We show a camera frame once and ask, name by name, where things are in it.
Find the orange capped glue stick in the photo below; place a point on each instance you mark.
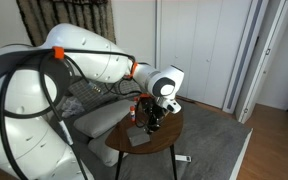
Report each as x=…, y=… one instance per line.
x=132, y=115

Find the small grey plaid pillow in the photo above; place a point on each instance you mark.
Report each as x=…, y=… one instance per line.
x=87, y=95

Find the white closet doors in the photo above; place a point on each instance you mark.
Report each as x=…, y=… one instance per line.
x=200, y=50

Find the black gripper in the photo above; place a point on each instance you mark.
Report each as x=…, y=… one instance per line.
x=149, y=108

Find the woven wall hanging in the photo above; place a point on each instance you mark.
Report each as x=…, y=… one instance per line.
x=67, y=13

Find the plain grey pillow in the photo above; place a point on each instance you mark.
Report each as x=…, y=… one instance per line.
x=104, y=150
x=100, y=120

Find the white remote control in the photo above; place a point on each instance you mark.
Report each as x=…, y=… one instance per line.
x=183, y=158

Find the white room door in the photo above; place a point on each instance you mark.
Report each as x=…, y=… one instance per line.
x=260, y=83

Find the silver mesh pen basket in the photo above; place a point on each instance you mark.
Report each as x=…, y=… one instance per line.
x=138, y=136

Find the crumpled teal blanket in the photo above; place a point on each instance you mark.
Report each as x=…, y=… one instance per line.
x=72, y=106

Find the dark wooden side table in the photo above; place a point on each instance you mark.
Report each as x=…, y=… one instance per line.
x=164, y=133

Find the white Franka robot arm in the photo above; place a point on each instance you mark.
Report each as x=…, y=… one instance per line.
x=84, y=56

